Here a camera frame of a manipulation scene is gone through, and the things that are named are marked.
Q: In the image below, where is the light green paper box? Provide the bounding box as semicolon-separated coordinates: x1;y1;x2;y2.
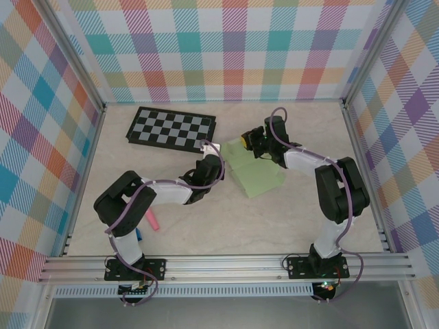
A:
221;136;286;199

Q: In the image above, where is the black grey chessboard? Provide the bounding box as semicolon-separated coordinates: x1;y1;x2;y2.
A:
125;106;217;156

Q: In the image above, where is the pink marker pen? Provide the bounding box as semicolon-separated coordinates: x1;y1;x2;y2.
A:
145;208;161;231

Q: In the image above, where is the small green circuit board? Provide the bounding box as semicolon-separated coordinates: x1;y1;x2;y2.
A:
118;280;152;297

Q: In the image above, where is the grey metal panel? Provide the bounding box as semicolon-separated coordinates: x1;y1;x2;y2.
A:
44;297;412;329

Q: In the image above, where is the small lit circuit board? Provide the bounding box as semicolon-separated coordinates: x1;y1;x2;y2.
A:
313;280;339;296

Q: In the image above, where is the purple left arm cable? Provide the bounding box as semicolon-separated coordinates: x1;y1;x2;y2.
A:
105;138;227;306

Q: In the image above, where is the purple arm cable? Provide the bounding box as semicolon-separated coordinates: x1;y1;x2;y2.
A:
105;138;227;306
270;107;365;304

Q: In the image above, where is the aluminium side rail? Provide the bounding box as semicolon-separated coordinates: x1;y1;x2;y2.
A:
60;104;106;258
342;102;394;254

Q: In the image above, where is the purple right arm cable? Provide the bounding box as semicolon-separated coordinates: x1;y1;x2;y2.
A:
270;107;365;304

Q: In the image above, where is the long aluminium mounting rail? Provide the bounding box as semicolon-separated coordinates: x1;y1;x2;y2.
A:
37;253;416;284

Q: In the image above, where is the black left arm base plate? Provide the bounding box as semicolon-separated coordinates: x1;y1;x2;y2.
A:
104;258;167;282

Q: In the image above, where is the slotted grey cable duct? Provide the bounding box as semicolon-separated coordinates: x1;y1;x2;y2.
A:
54;286;315;298

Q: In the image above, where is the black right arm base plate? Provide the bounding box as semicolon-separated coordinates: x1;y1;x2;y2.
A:
286;256;351;280

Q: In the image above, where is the aluminium frame post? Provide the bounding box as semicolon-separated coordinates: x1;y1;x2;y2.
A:
341;0;409;107
34;0;106;112

